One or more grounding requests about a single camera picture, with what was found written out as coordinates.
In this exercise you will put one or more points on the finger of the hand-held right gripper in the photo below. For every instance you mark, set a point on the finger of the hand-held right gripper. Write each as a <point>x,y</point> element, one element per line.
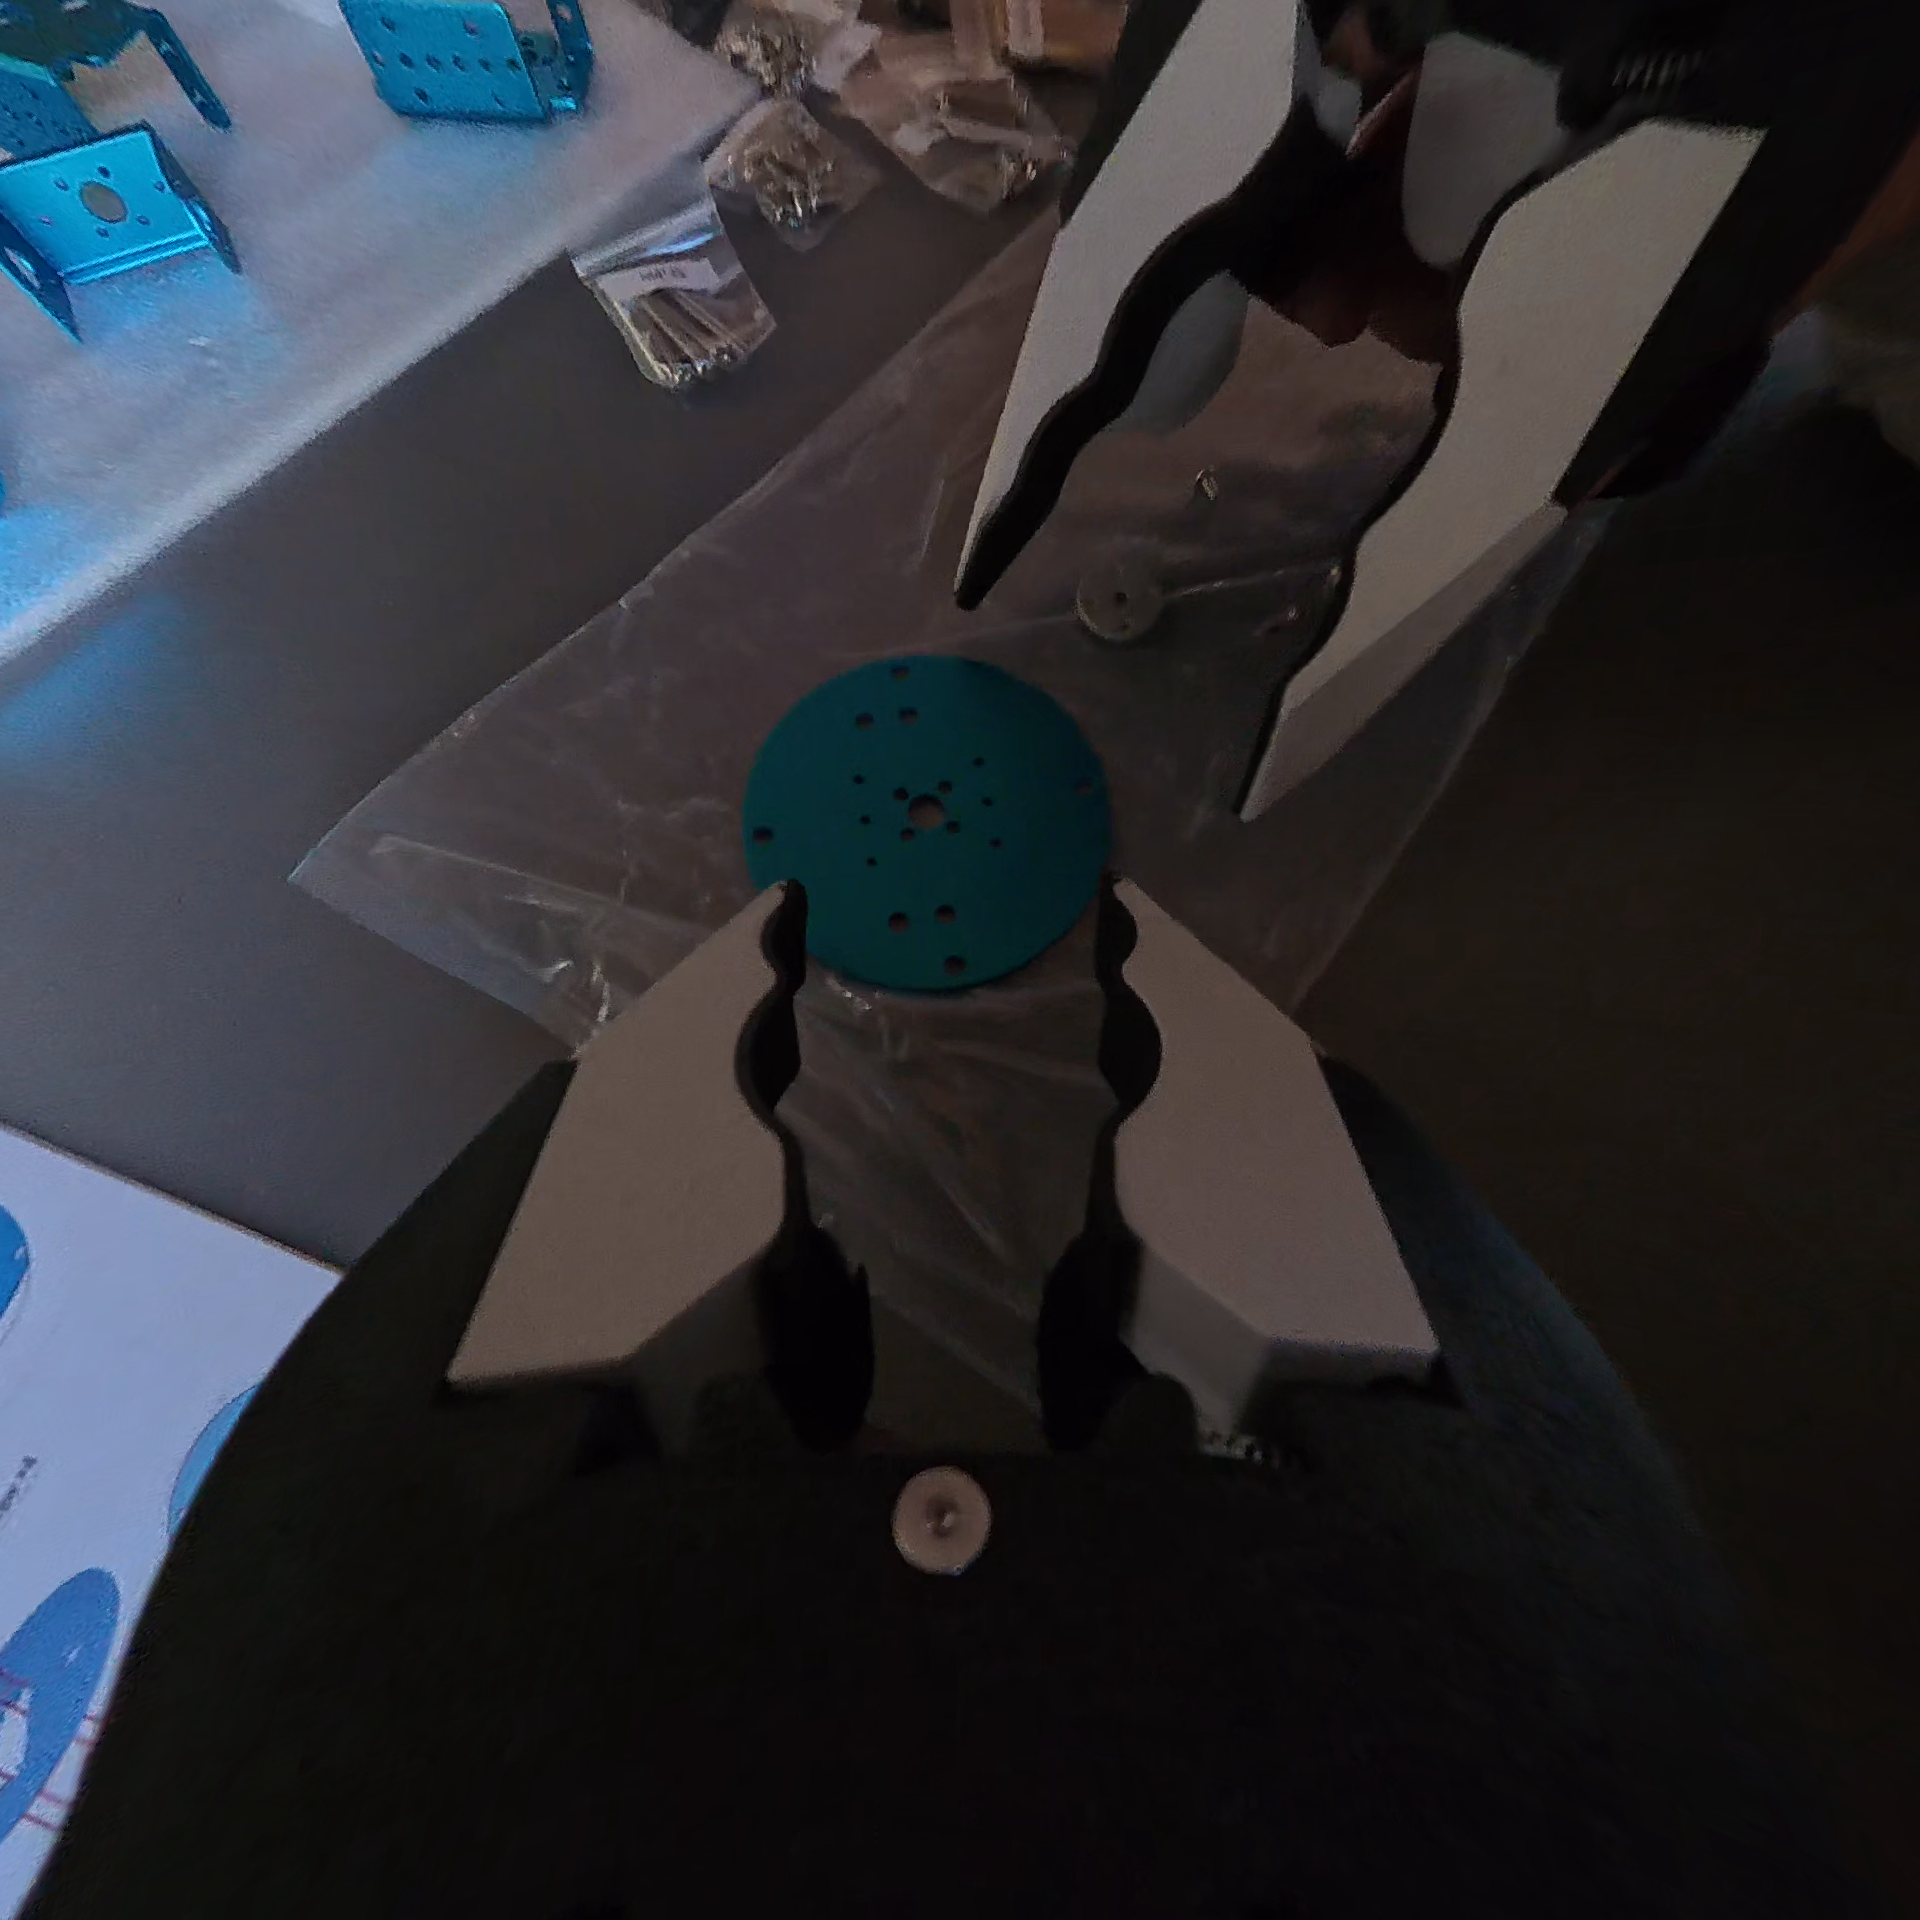
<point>1153,166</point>
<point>1575,330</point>

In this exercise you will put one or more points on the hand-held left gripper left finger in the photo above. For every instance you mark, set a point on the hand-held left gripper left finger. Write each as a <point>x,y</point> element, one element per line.
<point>633,1201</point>

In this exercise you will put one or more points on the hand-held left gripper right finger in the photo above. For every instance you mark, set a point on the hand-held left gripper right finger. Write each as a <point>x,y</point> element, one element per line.
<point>1274,1201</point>

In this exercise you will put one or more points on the teal round metal plate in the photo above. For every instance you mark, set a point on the teal round metal plate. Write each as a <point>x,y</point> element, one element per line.
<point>974,887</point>

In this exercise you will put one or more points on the silver round disc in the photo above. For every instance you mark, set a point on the silver round disc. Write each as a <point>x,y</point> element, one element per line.
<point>1119,606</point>

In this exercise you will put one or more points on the pile of clear hardware packets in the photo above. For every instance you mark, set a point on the pile of clear hardware packets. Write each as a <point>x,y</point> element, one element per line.
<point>841,134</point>

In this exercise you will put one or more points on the large clear plastic bag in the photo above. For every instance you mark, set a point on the large clear plastic bag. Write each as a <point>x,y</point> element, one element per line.
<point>599,782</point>

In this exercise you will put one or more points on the white printed instruction sheet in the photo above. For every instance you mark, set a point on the white printed instruction sheet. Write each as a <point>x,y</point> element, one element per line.
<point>107,1350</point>

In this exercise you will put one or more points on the white foam sheet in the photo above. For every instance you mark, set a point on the white foam sheet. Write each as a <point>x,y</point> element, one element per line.
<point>377,255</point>

